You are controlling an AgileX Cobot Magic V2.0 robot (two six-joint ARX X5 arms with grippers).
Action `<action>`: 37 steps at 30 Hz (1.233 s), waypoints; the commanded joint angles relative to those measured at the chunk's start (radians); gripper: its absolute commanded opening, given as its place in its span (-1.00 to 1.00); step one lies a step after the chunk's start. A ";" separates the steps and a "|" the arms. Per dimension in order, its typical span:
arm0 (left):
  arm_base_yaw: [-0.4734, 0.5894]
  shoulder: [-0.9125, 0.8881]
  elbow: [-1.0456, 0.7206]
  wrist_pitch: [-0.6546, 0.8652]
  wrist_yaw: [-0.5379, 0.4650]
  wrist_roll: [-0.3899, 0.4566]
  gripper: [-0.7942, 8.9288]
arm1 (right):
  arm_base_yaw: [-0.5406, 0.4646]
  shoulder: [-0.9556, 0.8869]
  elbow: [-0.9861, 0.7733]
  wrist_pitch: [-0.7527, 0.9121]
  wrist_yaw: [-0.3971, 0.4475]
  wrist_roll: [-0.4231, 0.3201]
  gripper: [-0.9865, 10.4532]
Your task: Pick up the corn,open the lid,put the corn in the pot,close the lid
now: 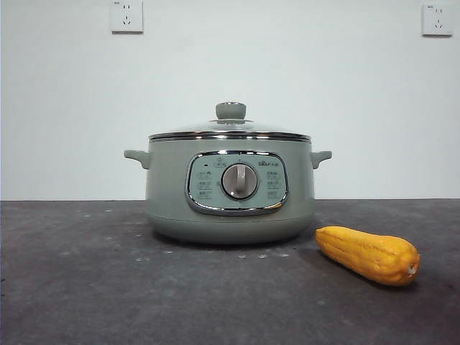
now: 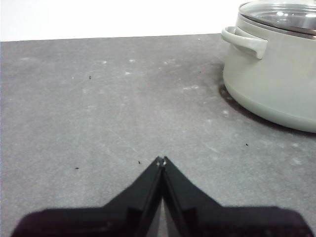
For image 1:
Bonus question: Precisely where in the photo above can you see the glass lid with green knob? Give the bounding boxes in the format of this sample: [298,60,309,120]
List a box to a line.
[148,101,311,142]

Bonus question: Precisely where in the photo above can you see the yellow corn cob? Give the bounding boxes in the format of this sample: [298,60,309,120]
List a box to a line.
[315,225,421,287]

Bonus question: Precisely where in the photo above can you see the pale green electric pot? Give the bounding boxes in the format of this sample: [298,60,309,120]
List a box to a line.
[123,138,333,246]

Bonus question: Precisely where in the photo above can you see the white wall socket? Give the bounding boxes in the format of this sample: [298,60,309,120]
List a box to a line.
[109,0,144,35]
[421,3,454,37]

